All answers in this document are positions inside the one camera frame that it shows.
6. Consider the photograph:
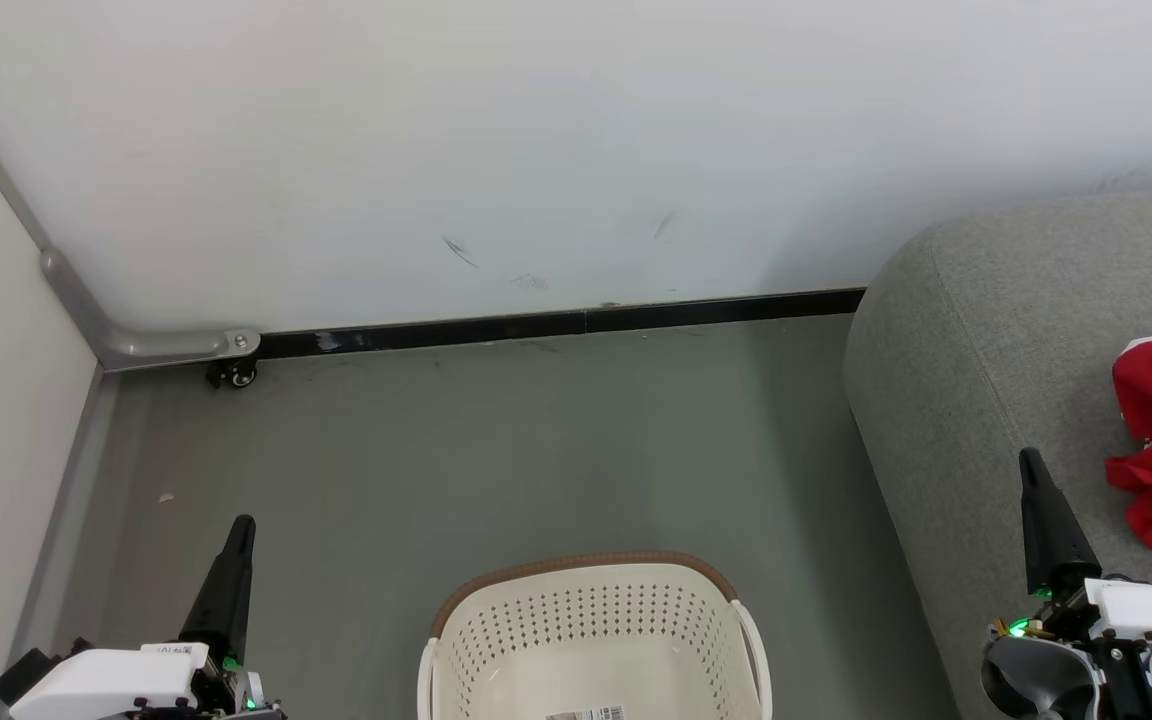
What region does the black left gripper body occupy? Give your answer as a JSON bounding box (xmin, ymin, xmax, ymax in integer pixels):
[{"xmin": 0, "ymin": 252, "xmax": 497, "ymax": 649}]
[{"xmin": 191, "ymin": 660, "xmax": 284, "ymax": 720}]

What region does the grey fabric sofa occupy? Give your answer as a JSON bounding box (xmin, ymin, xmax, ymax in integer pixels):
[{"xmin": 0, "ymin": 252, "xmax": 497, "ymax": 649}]
[{"xmin": 843, "ymin": 185, "xmax": 1152, "ymax": 720}]

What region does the grey metal partition foot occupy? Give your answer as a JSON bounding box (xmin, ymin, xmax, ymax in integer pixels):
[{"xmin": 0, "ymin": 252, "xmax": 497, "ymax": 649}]
[{"xmin": 0, "ymin": 65, "xmax": 262, "ymax": 373}]

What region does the cream perforated laundry basket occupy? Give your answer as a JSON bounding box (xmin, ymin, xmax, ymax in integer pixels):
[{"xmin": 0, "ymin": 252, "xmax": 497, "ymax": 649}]
[{"xmin": 417, "ymin": 551, "xmax": 775, "ymax": 720}]

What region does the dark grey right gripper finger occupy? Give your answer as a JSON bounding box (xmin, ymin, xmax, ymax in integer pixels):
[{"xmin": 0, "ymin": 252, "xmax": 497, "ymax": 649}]
[{"xmin": 1019, "ymin": 447, "xmax": 1103, "ymax": 598}]

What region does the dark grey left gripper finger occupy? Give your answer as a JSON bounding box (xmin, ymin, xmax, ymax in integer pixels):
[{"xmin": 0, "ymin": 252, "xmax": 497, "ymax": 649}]
[{"xmin": 179, "ymin": 514, "xmax": 258, "ymax": 668}]

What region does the small black caster wheel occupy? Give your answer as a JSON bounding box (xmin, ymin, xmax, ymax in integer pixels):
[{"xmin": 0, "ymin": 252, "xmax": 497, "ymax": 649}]
[{"xmin": 204, "ymin": 357, "xmax": 259, "ymax": 391}]

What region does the black baseboard strip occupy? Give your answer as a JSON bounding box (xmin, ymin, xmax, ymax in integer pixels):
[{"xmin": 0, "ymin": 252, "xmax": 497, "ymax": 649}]
[{"xmin": 258, "ymin": 287, "xmax": 867, "ymax": 361}]

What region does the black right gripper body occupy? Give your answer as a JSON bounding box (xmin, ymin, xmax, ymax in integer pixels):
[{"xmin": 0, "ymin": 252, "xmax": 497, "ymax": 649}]
[{"xmin": 994, "ymin": 586, "xmax": 1104, "ymax": 646}]

